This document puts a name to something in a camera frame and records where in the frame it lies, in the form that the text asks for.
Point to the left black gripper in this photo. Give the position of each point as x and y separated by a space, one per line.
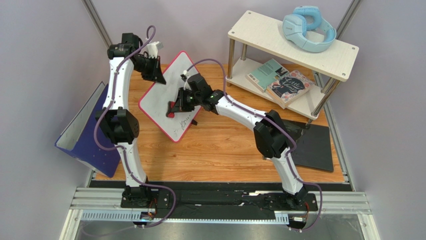
156 75

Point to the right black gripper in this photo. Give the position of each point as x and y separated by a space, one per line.
183 101

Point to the pink-framed whiteboard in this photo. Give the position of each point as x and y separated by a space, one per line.
155 101

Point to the red heart-shaped eraser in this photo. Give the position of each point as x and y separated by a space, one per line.
170 109

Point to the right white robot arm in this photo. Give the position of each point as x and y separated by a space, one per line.
291 183

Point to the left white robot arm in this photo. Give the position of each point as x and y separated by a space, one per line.
116 127

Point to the teal book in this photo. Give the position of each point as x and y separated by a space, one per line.
266 74

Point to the dark floral book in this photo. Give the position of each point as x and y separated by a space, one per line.
289 88

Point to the black tablet pad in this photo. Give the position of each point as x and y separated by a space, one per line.
313 143

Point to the light blue headphones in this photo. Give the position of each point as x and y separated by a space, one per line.
304 19

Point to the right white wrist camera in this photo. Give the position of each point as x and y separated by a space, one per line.
185 76

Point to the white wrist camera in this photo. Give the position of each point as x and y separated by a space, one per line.
153 49
185 76

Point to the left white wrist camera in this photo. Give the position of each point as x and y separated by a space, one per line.
153 49

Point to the blue ring binder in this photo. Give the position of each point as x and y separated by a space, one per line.
77 139

